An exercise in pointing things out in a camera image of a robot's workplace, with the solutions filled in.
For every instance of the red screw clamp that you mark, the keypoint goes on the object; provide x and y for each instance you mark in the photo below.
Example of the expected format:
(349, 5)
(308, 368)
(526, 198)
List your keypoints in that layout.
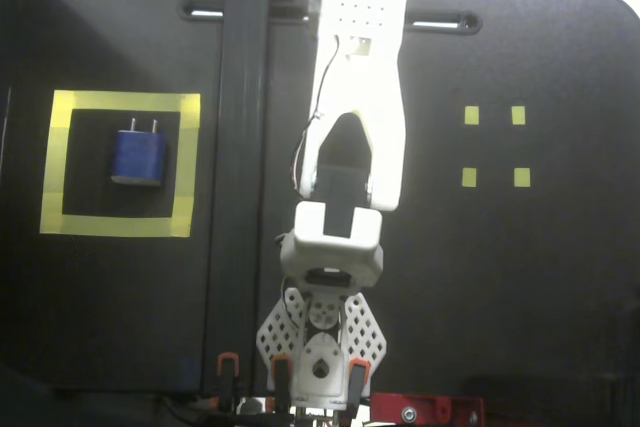
(430, 409)

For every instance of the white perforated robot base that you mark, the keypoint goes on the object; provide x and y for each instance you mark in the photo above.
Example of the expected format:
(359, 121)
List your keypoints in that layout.
(272, 332)

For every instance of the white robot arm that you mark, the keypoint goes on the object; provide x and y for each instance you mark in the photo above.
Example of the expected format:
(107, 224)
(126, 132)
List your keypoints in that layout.
(360, 77)

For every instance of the black flat beam strip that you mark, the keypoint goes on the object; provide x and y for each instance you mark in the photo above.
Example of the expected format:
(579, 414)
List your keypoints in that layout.
(240, 147)

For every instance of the small yellow tape marker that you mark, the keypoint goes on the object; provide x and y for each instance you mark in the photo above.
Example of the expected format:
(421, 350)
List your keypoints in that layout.
(522, 177)
(469, 177)
(518, 115)
(471, 115)

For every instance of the blue white charger block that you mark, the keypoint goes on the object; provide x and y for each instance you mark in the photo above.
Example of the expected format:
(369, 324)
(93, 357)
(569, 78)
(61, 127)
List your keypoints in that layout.
(137, 157)

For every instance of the yellow tape square outline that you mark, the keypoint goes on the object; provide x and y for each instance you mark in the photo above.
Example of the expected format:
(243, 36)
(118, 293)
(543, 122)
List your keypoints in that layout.
(125, 101)

